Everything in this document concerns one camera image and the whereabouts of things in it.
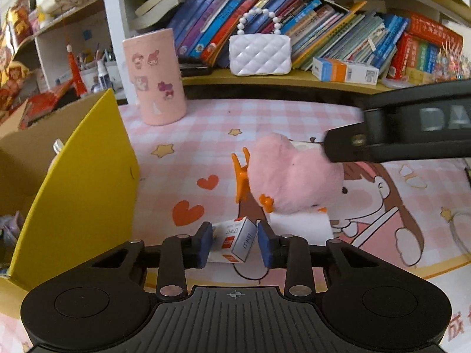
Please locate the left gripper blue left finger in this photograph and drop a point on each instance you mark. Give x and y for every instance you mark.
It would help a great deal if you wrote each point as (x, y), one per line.
(202, 244)

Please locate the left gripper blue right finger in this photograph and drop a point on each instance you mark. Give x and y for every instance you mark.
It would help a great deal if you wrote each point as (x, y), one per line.
(267, 243)

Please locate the small white red box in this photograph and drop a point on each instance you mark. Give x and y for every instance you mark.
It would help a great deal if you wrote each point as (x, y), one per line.
(232, 241)

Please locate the pink plush heart toy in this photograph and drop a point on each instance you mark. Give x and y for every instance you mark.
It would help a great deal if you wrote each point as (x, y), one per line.
(288, 177)

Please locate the white charger block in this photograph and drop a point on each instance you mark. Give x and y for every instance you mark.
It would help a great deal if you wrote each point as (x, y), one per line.
(312, 225)

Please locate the orange hair clip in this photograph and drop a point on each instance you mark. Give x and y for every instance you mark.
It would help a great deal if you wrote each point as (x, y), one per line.
(241, 174)

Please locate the red dictionary books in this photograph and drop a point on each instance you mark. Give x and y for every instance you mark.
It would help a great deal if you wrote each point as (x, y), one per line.
(417, 50)

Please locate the white orange medicine box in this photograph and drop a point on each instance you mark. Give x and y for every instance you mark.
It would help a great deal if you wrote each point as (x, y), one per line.
(332, 70)

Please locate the row of leaning books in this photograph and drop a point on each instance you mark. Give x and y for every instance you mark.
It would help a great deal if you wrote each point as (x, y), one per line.
(317, 28)

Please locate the wooden shelf board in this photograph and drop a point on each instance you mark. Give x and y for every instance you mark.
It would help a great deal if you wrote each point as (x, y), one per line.
(295, 78)

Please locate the yellow cardboard box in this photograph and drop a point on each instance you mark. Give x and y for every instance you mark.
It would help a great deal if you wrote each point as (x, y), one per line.
(79, 209)

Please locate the white quilted pearl handbag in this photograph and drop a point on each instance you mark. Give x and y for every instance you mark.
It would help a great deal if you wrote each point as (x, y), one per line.
(259, 54)

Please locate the pink cylindrical holder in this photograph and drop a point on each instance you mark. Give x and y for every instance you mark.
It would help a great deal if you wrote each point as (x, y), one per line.
(154, 71)

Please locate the white pen holder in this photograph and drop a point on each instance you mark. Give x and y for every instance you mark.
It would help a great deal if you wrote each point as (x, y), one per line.
(93, 64)

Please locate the white shelf cabinet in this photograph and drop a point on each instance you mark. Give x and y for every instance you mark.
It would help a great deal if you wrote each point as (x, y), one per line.
(96, 25)

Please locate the red gold festive decoration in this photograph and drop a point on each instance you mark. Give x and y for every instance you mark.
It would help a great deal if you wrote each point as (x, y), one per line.
(14, 31)

